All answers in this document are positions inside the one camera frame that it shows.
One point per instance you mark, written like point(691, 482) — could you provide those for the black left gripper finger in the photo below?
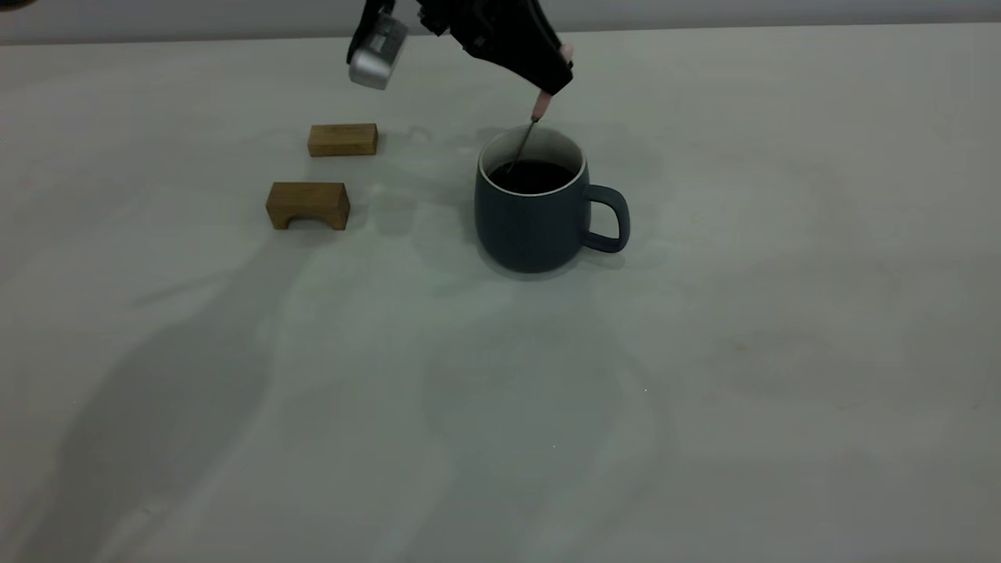
point(541, 31)
point(532, 66)

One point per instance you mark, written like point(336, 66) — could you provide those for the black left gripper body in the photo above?
point(485, 19)

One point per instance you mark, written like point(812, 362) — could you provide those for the dark grey ceramic mug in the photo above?
point(532, 234)

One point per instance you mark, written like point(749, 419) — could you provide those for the dark coffee liquid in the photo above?
point(539, 178)

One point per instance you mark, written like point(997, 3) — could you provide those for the flat rectangular wooden block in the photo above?
point(342, 141)

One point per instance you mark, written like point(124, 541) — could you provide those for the arched wooden block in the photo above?
point(309, 199)

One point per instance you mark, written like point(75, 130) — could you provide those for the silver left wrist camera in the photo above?
point(375, 59)

